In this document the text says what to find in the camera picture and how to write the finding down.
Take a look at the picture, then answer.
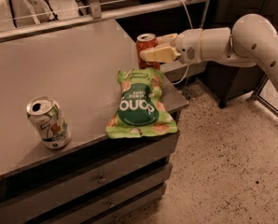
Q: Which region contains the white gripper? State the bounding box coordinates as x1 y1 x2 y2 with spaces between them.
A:
139 29 202 64

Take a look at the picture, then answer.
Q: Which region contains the red coke can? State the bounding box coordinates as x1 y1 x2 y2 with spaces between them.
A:
136 34 160 69

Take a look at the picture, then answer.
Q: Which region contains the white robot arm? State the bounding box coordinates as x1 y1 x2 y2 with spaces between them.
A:
139 14 278 91

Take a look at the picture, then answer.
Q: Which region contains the green rice chip bag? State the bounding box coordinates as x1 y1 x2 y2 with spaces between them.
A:
105 68 178 139

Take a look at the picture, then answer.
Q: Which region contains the white 7up can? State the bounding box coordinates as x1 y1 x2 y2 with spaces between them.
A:
26 96 71 149

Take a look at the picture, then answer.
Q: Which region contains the dark cabinet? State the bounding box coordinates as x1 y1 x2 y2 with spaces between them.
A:
199 0 278 108

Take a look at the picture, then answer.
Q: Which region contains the grey drawer cabinet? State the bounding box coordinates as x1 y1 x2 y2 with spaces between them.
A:
0 131 180 224

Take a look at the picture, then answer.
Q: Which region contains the white cable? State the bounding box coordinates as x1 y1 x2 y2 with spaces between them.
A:
172 0 195 86

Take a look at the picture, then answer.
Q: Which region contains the metal railing frame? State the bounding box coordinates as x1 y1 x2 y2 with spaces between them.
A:
0 0 210 43

